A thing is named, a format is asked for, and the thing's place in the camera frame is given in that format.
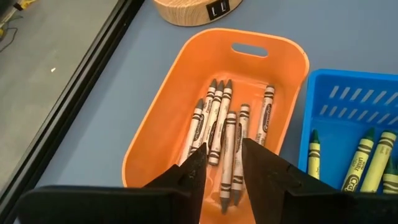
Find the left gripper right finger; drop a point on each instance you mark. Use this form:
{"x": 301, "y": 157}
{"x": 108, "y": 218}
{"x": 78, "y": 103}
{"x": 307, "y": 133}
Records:
{"x": 295, "y": 199}

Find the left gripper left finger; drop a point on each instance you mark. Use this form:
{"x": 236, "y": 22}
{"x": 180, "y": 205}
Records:
{"x": 124, "y": 205}

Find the yellow-green crayon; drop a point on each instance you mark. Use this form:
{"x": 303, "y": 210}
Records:
{"x": 314, "y": 155}
{"x": 357, "y": 161}
{"x": 391, "y": 180}
{"x": 377, "y": 161}

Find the gray crayon white wrapper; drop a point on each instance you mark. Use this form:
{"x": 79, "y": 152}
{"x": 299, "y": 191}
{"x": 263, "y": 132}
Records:
{"x": 222, "y": 124}
{"x": 265, "y": 115}
{"x": 207, "y": 109}
{"x": 216, "y": 105}
{"x": 194, "y": 130}
{"x": 228, "y": 158}

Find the white marker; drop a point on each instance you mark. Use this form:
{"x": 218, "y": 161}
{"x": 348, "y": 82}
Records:
{"x": 244, "y": 121}

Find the blue plastic bin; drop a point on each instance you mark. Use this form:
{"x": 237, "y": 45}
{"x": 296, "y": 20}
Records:
{"x": 339, "y": 137}

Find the blue table mat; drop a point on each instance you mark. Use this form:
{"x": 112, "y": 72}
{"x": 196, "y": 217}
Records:
{"x": 109, "y": 124}

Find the orange plastic bin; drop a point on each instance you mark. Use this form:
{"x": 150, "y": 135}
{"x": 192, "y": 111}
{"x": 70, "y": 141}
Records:
{"x": 174, "y": 118}

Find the white lamp wooden base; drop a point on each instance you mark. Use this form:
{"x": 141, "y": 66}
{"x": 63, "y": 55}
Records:
{"x": 186, "y": 12}

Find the black metal table frame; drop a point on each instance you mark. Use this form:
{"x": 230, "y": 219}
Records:
{"x": 77, "y": 87}

